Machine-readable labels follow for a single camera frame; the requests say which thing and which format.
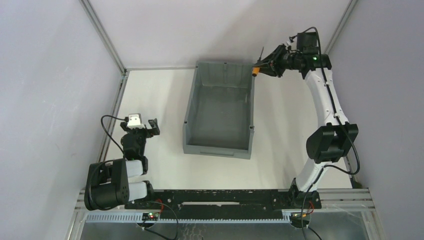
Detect orange handled screwdriver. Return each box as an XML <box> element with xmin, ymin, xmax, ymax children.
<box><xmin>251</xmin><ymin>46</ymin><xmax>265</xmax><ymax>77</ymax></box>

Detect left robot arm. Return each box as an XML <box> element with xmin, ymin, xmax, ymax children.
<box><xmin>84</xmin><ymin>113</ymin><xmax>160</xmax><ymax>211</ymax></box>

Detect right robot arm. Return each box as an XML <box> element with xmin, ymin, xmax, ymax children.
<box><xmin>252</xmin><ymin>44</ymin><xmax>359</xmax><ymax>198</ymax></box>

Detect grey plastic storage bin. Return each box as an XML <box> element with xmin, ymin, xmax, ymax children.
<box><xmin>182</xmin><ymin>60</ymin><xmax>255</xmax><ymax>159</ymax></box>

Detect left controller board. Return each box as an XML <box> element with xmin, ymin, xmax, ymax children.
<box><xmin>141</xmin><ymin>212</ymin><xmax>160</xmax><ymax>222</ymax></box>

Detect controller board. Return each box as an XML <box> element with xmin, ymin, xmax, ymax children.
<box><xmin>141</xmin><ymin>212</ymin><xmax>160</xmax><ymax>222</ymax></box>
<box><xmin>289</xmin><ymin>212</ymin><xmax>311</xmax><ymax>229</ymax></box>

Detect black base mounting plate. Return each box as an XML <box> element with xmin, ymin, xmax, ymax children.
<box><xmin>124</xmin><ymin>189</ymin><xmax>322</xmax><ymax>221</ymax></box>

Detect right controller board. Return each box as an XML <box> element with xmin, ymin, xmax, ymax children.
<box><xmin>289</xmin><ymin>212</ymin><xmax>311</xmax><ymax>229</ymax></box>

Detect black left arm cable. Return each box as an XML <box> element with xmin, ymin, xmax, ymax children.
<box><xmin>100</xmin><ymin>114</ymin><xmax>129</xmax><ymax>157</ymax></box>

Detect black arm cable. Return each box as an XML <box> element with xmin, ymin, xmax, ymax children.
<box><xmin>100</xmin><ymin>114</ymin><xmax>129</xmax><ymax>157</ymax></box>
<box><xmin>288</xmin><ymin>26</ymin><xmax>361</xmax><ymax>240</ymax></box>

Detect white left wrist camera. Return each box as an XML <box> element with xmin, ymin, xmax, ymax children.
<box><xmin>127</xmin><ymin>113</ymin><xmax>146</xmax><ymax>129</ymax></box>

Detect left aluminium frame rail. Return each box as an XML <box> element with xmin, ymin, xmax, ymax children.
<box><xmin>97</xmin><ymin>71</ymin><xmax>129</xmax><ymax>163</ymax></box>

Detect right corner aluminium post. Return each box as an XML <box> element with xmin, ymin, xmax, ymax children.
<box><xmin>324</xmin><ymin>0</ymin><xmax>359</xmax><ymax>55</ymax></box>

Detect corner aluminium post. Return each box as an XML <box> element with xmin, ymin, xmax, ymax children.
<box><xmin>324</xmin><ymin>0</ymin><xmax>359</xmax><ymax>55</ymax></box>
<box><xmin>79</xmin><ymin>0</ymin><xmax>127</xmax><ymax>75</ymax></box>

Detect grey slotted cable duct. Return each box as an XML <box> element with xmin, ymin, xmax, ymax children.
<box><xmin>84</xmin><ymin>211</ymin><xmax>294</xmax><ymax>224</ymax></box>

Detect left corner aluminium post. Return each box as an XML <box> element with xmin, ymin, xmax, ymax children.
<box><xmin>79</xmin><ymin>0</ymin><xmax>127</xmax><ymax>75</ymax></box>

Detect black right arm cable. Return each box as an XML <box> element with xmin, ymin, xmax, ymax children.
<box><xmin>288</xmin><ymin>26</ymin><xmax>361</xmax><ymax>240</ymax></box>

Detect front aluminium frame rails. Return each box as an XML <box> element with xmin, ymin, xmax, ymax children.
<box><xmin>73</xmin><ymin>188</ymin><xmax>377</xmax><ymax>214</ymax></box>

